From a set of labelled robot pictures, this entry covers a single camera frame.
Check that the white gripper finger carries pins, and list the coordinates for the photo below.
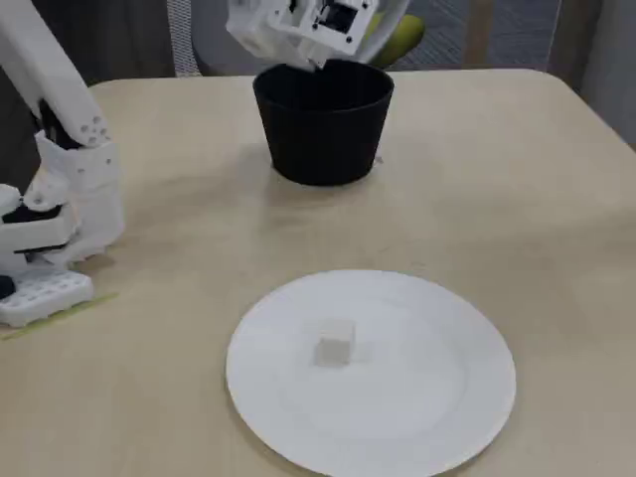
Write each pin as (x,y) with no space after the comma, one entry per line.
(312,57)

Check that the wrist camera on white mount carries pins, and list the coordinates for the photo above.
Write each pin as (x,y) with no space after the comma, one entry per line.
(338,17)

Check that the white paper plate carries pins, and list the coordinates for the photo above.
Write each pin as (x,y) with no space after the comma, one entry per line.
(278,397)

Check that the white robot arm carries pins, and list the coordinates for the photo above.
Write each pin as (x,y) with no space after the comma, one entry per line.
(45,64)

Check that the white and green chair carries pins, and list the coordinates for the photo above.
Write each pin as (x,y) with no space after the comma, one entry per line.
(405,42)

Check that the white cube block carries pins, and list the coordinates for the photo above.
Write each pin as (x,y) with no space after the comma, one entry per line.
(334,350)

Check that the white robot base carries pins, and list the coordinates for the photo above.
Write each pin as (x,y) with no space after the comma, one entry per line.
(45,293)

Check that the black pot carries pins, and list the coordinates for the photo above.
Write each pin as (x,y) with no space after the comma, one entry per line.
(323,139)

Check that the yellow green tape strip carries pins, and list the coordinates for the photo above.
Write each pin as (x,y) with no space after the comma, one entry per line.
(99,302)

